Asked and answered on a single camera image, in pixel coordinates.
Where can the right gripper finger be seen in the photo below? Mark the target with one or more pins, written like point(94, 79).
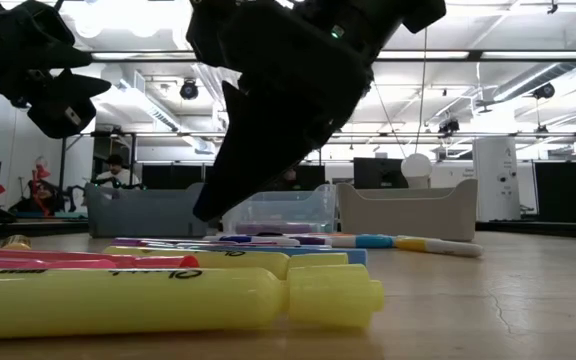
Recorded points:
point(235, 112)
point(253, 165)

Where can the black frame crossbar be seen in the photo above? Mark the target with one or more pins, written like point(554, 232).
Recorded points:
point(518, 55)

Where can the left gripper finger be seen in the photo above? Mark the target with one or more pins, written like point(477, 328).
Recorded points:
point(73, 87)
point(58, 59)

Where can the dark grey bin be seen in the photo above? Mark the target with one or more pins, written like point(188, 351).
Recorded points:
point(143, 210)

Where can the blue Sharpie highlighter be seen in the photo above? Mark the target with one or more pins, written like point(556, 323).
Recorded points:
point(358, 256)

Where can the black monitor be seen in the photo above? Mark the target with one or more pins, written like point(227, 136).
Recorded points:
point(375, 174)

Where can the red stand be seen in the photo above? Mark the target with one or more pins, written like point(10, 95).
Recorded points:
point(38, 175)

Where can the white marker yellow cap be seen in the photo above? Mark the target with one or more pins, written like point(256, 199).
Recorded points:
point(448, 247)

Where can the black divider panel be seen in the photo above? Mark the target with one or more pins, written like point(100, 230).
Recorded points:
point(560, 190)
point(178, 177)

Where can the pale beige bin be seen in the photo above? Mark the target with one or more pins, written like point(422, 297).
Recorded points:
point(408, 215)

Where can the person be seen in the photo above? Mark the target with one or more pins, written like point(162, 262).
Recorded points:
point(43, 192)
point(288, 178)
point(115, 172)

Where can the black background robot arm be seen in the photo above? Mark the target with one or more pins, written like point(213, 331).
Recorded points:
point(75, 192)

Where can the white pillar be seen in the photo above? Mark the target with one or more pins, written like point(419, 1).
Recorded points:
point(498, 180)

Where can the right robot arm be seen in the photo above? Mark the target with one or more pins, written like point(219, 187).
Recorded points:
point(393, 15)

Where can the white marker purple cap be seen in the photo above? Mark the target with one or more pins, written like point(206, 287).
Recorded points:
point(313, 240)
point(123, 241)

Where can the black ceiling spotlight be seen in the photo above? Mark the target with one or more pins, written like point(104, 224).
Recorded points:
point(544, 91)
point(189, 90)
point(448, 126)

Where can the clear plastic bin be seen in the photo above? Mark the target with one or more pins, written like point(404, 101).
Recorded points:
point(308, 210)

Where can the white marker dark-blue cap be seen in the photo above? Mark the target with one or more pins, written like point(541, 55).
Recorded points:
point(268, 241)

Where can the orange-yellow highlighter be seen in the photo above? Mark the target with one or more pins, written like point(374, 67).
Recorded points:
point(16, 243)

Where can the yellow Sharpie highlighter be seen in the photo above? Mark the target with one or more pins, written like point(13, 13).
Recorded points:
point(248, 260)
point(118, 300)

